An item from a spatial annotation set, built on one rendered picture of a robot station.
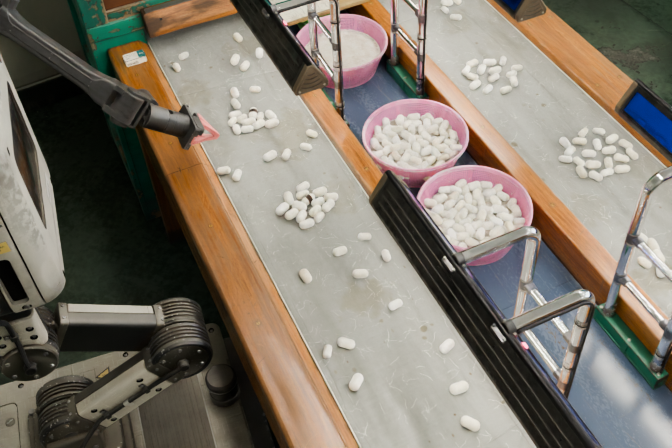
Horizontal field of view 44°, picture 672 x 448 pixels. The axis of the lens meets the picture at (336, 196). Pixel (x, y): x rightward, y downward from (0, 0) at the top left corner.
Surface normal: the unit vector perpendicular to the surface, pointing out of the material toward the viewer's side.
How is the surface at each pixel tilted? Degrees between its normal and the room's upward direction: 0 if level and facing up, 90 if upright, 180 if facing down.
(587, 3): 0
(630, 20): 0
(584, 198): 0
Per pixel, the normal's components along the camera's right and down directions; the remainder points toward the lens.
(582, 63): -0.04, -0.69
